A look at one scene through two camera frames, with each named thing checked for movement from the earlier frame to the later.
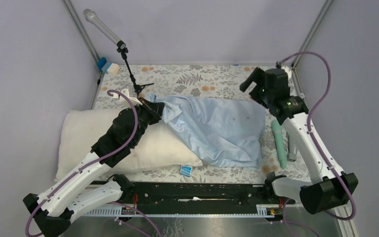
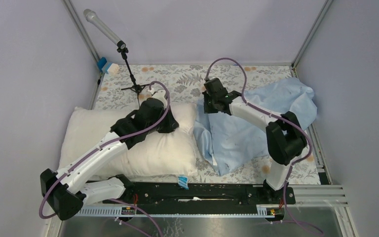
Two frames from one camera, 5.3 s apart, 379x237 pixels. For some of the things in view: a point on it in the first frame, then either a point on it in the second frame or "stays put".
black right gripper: x=257 y=75 → x=207 y=109
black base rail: x=200 y=198 stays put
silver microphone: x=92 y=17 stays put
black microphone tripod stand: x=137 y=88 stays put
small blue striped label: x=186 y=171 → x=183 y=181
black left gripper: x=155 y=109 → x=172 y=124
